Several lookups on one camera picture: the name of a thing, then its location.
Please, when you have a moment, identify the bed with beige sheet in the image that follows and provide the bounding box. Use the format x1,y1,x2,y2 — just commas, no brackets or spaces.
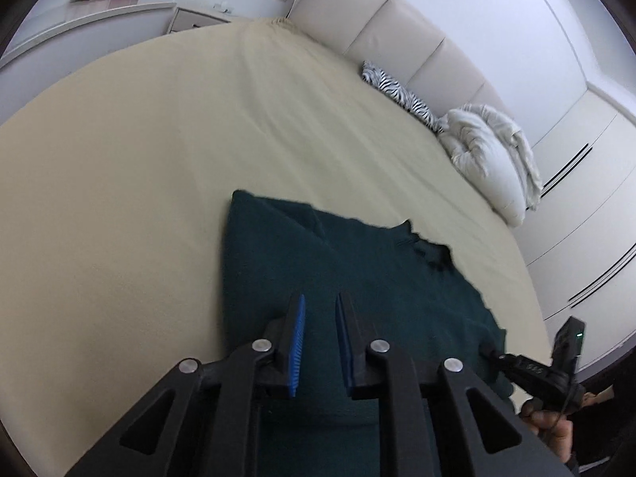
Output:
0,17,552,477

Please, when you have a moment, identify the white nightstand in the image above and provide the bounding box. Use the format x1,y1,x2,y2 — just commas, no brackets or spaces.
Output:
171,6,237,35

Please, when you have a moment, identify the white wardrobe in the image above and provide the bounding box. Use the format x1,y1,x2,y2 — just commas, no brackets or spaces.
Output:
517,79,636,373

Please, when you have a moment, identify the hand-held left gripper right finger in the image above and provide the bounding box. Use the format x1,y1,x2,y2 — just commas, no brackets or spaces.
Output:
335,291,580,477

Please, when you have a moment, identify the white folded duvet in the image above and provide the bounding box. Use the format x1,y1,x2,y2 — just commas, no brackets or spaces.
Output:
437,103,545,227

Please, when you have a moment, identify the cream padded headboard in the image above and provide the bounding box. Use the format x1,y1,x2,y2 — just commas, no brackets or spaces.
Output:
288,0,508,125

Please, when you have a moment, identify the person's right hand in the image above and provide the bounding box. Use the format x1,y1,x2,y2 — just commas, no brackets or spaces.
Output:
519,390,614,463

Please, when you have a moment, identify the person's right forearm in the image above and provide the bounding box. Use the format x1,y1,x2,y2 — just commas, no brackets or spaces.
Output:
571,353,636,477

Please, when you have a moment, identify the dark green sweater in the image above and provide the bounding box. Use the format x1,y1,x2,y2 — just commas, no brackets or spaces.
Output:
221,189,515,477

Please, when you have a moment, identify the white window ledge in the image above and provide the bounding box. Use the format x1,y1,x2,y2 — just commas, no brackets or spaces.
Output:
0,0,175,125

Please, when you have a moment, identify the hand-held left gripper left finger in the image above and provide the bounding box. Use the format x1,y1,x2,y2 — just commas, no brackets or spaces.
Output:
64,293,306,477

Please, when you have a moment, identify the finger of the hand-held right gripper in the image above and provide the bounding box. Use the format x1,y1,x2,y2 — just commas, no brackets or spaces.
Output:
484,350,520,378

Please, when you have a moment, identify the zebra print pillow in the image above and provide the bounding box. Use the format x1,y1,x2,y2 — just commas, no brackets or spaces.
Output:
361,60,445,134

